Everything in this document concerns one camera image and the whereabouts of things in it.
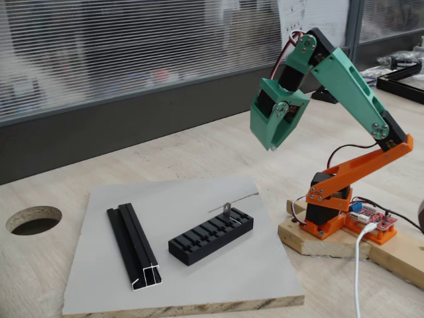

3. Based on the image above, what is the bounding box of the black slotted holder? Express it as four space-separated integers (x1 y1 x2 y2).
168 207 254 266

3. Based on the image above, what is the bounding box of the red black white servo wire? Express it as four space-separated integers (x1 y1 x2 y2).
327 143 379 170
286 197 309 229
271 29 301 80

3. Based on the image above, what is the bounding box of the red controller board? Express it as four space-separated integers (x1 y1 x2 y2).
346 198 398 233

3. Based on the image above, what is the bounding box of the black power cable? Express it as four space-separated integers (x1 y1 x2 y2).
354 197 424 235

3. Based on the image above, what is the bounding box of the grey plywood board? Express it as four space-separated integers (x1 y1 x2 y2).
62 175 305 317

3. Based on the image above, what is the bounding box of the black aluminium profile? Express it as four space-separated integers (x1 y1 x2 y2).
106 203 164 292

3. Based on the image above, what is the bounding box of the pale wooden block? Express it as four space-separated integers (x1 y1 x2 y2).
277 217 372 260

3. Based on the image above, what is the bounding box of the white papers pile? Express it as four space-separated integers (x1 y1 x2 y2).
359 65 387 80

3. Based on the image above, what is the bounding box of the long wooden mounting plank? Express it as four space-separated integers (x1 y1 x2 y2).
286 198 424 290

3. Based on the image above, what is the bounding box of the black rectangular frame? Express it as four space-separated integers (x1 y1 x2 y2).
376 62 424 105

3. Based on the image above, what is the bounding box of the white printed paper sheet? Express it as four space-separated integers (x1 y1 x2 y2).
277 0 351 60

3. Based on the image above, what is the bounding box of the clear plastic bag of parts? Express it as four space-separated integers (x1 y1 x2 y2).
376 50 424 71

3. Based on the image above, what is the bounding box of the black stand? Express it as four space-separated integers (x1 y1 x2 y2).
311 84 341 104

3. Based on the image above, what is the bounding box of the white usb cable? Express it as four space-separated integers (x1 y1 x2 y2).
353 222 377 318

